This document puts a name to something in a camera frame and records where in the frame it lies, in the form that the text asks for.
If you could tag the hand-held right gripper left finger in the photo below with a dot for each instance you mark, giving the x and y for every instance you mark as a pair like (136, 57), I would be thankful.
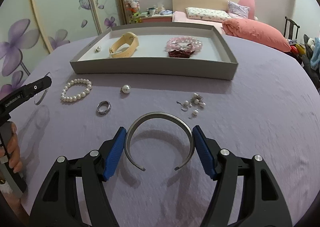
(115, 154)

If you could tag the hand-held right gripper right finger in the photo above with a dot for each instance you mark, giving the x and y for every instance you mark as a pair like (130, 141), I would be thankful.
(203, 154)

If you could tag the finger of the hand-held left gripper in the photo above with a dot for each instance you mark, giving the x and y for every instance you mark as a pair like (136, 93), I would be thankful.
(25, 94)

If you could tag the thin silver bangle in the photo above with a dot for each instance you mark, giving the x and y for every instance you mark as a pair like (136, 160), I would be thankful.
(38, 104)

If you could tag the cluster of pearl earrings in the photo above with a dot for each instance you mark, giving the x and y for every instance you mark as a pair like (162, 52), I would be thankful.
(196, 97)

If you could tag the wide silver cuff bangle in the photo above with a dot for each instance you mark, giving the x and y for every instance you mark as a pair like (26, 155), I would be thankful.
(160, 114)

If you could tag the single pearl earring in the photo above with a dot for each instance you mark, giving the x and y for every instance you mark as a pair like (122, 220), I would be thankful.
(126, 88)

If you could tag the small pearl stud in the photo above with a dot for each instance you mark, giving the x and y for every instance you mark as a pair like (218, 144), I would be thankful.
(98, 48)

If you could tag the grey cardboard tray box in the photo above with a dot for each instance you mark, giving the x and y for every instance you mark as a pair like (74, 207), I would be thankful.
(150, 69)

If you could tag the yellow watch band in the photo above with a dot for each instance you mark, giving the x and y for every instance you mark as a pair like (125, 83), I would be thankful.
(125, 51)

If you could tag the person's left hand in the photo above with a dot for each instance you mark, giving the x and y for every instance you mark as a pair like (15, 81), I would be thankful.
(15, 154)

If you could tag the purple table cloth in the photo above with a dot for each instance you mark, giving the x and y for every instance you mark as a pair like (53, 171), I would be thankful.
(250, 129)

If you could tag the floral sliding door wardrobe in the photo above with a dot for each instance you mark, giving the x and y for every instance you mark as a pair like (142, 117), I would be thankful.
(62, 4)

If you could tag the pink pillow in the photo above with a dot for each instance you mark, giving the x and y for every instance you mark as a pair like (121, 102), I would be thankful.
(255, 31)

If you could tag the dark chair with clothes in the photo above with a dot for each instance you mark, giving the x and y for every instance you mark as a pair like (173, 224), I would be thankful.
(306, 61)

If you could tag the white patterned pillow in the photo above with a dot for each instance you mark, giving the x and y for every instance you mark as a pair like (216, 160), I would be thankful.
(207, 14)

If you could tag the pink white nightstand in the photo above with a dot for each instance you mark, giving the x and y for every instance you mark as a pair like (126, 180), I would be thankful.
(155, 19)

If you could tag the red and yellow toys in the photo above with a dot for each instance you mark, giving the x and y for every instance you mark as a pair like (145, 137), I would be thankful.
(298, 49)

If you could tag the blue cloth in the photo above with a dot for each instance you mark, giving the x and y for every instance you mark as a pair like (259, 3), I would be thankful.
(166, 12)

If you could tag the white mug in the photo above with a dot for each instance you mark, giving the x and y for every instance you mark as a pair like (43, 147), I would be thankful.
(151, 11)

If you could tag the lilac square pillow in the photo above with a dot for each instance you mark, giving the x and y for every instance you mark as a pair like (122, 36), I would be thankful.
(238, 9)

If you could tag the blue plush garment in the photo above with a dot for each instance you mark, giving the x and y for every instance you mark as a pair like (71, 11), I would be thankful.
(316, 51)

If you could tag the tissue box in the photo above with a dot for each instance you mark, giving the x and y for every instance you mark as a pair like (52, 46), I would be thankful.
(160, 8)

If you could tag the dark wooden chair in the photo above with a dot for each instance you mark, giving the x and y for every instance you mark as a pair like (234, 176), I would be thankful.
(293, 23)

